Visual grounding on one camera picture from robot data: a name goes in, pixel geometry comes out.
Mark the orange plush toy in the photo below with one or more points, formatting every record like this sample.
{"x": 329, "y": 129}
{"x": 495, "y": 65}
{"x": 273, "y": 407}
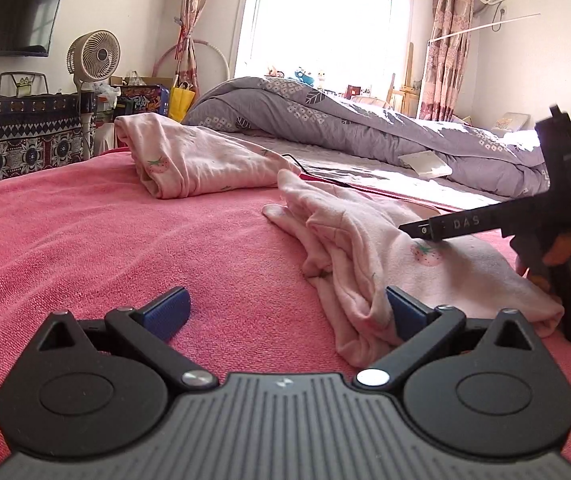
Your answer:
{"x": 275, "y": 72}

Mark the window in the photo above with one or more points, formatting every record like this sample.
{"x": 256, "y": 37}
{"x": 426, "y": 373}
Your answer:
{"x": 325, "y": 20}

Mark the dark colourful printed bag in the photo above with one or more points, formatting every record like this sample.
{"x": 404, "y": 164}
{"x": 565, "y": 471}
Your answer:
{"x": 143, "y": 102}

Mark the pink strawberry pants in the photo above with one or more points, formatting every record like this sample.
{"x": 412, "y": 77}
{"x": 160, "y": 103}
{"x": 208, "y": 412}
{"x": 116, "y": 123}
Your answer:
{"x": 365, "y": 240}

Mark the person's right hand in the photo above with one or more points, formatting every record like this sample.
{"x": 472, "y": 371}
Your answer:
{"x": 570, "y": 247}

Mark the dark patterned cloth cover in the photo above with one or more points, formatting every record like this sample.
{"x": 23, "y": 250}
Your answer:
{"x": 25, "y": 140}

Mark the wooden easel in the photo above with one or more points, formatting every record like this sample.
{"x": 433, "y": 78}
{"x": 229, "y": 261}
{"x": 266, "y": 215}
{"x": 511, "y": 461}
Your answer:
{"x": 408, "y": 95}

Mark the white rabbit toy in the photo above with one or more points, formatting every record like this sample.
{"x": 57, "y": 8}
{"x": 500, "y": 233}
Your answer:
{"x": 323, "y": 79}

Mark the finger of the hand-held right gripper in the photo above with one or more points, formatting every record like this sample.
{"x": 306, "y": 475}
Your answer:
{"x": 420, "y": 229}

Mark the yellow bag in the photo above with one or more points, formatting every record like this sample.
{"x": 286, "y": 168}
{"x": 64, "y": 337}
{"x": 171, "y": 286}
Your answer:
{"x": 181, "y": 102}

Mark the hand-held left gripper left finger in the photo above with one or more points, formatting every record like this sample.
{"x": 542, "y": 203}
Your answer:
{"x": 168, "y": 310}

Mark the beige desk fan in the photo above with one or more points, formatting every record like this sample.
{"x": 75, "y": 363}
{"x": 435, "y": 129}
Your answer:
{"x": 94, "y": 55}

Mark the small red box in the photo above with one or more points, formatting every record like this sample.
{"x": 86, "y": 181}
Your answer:
{"x": 353, "y": 92}

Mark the pink hula hoop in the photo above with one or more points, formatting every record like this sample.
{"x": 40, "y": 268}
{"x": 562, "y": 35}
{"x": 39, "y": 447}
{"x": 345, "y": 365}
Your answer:
{"x": 158, "y": 62}

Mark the white patterned box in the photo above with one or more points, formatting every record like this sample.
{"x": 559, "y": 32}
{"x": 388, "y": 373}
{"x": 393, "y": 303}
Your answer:
{"x": 510, "y": 122}

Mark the white plastic bag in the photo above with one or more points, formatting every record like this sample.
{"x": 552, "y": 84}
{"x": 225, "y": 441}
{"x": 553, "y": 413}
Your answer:
{"x": 108, "y": 95}

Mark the pink floral curtain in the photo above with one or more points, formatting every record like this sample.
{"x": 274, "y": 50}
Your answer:
{"x": 193, "y": 10}
{"x": 448, "y": 35}

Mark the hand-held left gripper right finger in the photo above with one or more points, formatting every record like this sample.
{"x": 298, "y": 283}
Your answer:
{"x": 405, "y": 312}

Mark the blue plush toy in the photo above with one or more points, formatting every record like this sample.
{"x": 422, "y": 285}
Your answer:
{"x": 305, "y": 76}

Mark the purple floral quilt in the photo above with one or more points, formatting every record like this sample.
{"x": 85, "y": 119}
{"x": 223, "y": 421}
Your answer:
{"x": 340, "y": 115}

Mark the pink printed shirt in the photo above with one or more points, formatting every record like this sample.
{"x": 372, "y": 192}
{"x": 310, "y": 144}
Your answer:
{"x": 190, "y": 160}

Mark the pink towel blanket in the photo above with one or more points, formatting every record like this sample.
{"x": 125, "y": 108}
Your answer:
{"x": 90, "y": 240}

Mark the white clothes rail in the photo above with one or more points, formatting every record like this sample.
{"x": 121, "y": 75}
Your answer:
{"x": 485, "y": 26}

